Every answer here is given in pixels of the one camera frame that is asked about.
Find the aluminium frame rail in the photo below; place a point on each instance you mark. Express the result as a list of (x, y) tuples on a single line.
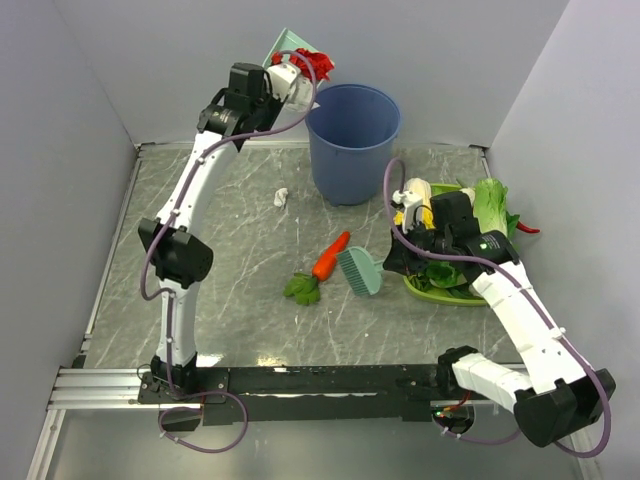
[(113, 388)]

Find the yellow white toy corn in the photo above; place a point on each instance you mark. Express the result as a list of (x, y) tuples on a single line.
[(423, 188)]

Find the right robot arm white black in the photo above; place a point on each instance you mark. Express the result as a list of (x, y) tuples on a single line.
[(559, 393)]

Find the blue plastic bucket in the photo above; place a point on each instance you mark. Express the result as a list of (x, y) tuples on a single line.
[(351, 136)]

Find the orange toy carrot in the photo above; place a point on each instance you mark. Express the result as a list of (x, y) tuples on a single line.
[(304, 288)]

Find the green plastic tray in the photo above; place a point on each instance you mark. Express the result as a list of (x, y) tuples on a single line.
[(440, 295)]

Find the green leafy toy vegetables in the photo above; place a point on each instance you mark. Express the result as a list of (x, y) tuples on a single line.
[(445, 277)]

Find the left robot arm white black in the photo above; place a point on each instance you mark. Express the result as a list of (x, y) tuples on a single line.
[(181, 260)]

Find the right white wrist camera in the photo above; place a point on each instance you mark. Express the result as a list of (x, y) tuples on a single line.
[(409, 208)]

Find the red paper scrap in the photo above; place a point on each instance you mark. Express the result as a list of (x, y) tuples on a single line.
[(307, 61)]

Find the teal dustpan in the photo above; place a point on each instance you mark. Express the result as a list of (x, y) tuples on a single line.
[(287, 41)]

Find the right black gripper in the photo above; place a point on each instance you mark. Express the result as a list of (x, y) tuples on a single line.
[(400, 259)]

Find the white paper scrap near bucket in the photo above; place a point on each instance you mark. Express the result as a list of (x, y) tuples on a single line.
[(280, 198)]

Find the teal hand brush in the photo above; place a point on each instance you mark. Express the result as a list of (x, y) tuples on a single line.
[(362, 271)]

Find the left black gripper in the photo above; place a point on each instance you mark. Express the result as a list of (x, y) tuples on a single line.
[(277, 104)]

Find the green toy cabbage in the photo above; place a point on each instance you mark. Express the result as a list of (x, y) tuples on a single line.
[(490, 208)]

